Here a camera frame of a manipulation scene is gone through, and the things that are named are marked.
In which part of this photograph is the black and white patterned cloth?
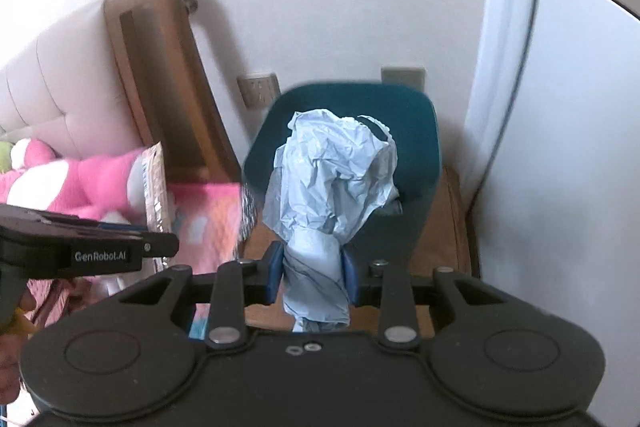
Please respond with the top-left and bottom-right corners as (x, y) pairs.
(239, 185), (259, 242)

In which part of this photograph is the beige wall socket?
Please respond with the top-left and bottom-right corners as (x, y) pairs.
(237, 71), (281, 110)

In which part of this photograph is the silver foil snack packet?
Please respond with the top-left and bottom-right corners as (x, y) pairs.
(141, 143), (177, 269)

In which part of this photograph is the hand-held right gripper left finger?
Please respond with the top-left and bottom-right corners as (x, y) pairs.
(117, 241), (286, 351)

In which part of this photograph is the beige wall switch plate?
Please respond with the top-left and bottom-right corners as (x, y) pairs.
(380, 66), (427, 90)

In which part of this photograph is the wooden nightstand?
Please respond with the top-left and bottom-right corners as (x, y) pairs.
(239, 166), (474, 339)

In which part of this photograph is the teal plastic trash bin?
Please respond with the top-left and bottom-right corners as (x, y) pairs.
(241, 80), (442, 290)

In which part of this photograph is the white door panel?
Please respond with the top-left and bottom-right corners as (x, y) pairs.
(472, 0), (640, 358)

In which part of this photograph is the white door frame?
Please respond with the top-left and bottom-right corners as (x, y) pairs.
(462, 0), (545, 218)

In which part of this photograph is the beige padded headboard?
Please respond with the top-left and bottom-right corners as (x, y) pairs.
(0, 1), (151, 158)

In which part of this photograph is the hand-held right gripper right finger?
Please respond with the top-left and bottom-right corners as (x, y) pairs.
(341, 249), (495, 351)

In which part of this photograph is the wooden headboard frame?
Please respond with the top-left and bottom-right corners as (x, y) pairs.
(103, 0), (242, 186)

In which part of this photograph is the pink plush toy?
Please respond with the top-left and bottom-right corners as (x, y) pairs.
(0, 138), (147, 228)

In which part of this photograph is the pink blanket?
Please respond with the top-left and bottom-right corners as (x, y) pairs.
(22, 181), (251, 340)

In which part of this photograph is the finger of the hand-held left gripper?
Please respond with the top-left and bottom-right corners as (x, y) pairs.
(31, 213), (147, 239)

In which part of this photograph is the light blue plastic bag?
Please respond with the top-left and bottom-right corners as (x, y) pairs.
(262, 108), (401, 334)

